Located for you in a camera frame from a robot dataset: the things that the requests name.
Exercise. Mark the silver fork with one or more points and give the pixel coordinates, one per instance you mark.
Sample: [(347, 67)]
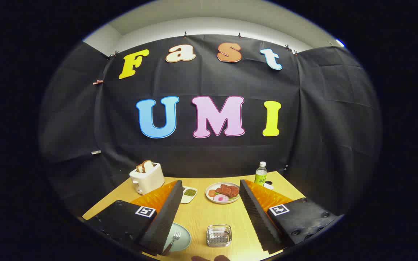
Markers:
[(174, 238)]

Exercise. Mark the light green round plate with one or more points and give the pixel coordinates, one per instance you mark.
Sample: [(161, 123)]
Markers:
[(184, 239)]

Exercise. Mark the white divided dish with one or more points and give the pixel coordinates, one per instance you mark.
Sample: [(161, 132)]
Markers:
[(187, 198)]

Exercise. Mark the red tomato slice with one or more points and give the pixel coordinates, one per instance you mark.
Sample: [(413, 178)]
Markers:
[(212, 193)]

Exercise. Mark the small white saucer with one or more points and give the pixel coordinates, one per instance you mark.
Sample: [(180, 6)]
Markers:
[(269, 186)]

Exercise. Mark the pink radish slice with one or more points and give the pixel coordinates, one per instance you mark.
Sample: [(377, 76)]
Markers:
[(220, 198)]

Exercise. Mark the white toaster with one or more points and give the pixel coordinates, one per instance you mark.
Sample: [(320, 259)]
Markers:
[(149, 179)]

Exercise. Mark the pile of green beans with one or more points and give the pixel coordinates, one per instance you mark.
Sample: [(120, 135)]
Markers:
[(189, 192)]

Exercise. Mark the brown meat piece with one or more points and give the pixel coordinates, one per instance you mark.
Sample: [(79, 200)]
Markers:
[(228, 190)]

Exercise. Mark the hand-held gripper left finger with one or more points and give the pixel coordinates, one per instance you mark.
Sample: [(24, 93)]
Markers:
[(165, 217)]

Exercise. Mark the white oval food plate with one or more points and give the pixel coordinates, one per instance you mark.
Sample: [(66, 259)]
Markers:
[(209, 197)]

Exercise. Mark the toast bread slice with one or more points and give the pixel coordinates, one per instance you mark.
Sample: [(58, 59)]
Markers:
[(147, 166), (139, 168)]

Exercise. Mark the green label drink bottle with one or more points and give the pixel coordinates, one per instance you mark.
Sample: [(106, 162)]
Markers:
[(260, 177)]

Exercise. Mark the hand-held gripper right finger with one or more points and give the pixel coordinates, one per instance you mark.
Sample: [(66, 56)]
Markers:
[(256, 217)]

